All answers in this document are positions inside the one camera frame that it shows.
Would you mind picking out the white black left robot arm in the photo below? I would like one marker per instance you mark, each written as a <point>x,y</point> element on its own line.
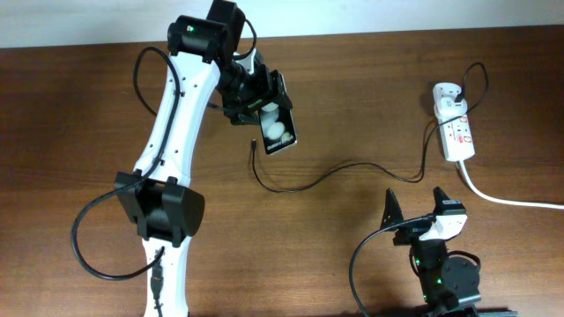
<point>203,59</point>

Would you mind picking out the black smartphone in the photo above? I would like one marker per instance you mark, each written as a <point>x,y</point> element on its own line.
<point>278,130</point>

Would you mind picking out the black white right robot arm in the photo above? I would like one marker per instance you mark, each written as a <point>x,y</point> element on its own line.
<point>449,279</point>

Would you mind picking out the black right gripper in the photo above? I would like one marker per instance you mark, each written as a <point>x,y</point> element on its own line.
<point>393,213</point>

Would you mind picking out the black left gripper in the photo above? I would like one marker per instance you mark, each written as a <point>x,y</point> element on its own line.
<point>269,88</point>

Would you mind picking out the white power strip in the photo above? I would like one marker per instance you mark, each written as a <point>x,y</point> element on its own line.
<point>457,142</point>

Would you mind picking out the white usb charger adapter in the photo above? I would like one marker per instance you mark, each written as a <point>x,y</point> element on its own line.
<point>446,108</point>

